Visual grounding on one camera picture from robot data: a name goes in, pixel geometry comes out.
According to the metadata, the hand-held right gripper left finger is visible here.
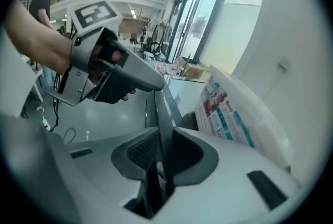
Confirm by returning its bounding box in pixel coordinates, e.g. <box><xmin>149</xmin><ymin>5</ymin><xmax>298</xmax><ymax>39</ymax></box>
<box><xmin>111</xmin><ymin>127</ymin><xmax>162</xmax><ymax>181</ymax></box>

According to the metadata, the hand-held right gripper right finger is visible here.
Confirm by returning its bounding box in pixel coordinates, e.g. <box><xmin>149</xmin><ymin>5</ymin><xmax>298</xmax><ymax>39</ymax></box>
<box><xmin>171</xmin><ymin>127</ymin><xmax>219</xmax><ymax>186</ymax></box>

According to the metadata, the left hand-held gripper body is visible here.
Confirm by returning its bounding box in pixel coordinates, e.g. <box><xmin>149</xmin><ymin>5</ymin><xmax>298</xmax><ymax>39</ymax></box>
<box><xmin>45</xmin><ymin>1</ymin><xmax>164</xmax><ymax>107</ymax></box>

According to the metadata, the person's left forearm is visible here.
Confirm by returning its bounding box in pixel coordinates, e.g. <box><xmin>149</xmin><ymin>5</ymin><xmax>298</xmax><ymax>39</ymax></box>
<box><xmin>4</xmin><ymin>0</ymin><xmax>74</xmax><ymax>76</ymax></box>

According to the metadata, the person's left hand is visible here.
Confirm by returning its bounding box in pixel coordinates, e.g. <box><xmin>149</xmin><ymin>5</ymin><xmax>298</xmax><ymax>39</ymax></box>
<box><xmin>94</xmin><ymin>79</ymin><xmax>137</xmax><ymax>105</ymax></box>

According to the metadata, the pile of pink clothes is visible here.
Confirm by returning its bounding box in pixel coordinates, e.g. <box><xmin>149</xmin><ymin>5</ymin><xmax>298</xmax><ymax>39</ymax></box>
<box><xmin>154</xmin><ymin>61</ymin><xmax>183</xmax><ymax>76</ymax></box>

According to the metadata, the clothes rack with garments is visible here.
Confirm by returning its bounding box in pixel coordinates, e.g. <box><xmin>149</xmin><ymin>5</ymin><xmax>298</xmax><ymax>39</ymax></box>
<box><xmin>150</xmin><ymin>19</ymin><xmax>173</xmax><ymax>55</ymax></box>

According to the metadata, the open cardboard box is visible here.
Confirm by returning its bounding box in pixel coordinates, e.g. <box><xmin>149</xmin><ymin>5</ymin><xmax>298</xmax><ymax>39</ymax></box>
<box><xmin>173</xmin><ymin>55</ymin><xmax>207</xmax><ymax>80</ymax></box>

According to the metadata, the white power strip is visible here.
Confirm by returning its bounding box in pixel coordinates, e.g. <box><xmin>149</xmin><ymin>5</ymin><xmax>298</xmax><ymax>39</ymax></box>
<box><xmin>41</xmin><ymin>106</ymin><xmax>52</xmax><ymax>132</ymax></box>

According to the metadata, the black floor cable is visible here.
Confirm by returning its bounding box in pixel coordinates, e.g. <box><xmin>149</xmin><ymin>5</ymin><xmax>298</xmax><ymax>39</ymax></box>
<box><xmin>48</xmin><ymin>71</ymin><xmax>76</xmax><ymax>143</ymax></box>

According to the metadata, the black-framed glass window wall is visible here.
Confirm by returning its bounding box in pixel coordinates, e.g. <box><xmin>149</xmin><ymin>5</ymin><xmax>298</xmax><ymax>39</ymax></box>
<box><xmin>166</xmin><ymin>0</ymin><xmax>267</xmax><ymax>76</ymax></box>

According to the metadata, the white wall socket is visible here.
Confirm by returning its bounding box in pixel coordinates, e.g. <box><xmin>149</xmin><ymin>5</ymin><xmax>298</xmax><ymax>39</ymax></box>
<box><xmin>277</xmin><ymin>57</ymin><xmax>291</xmax><ymax>72</ymax></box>

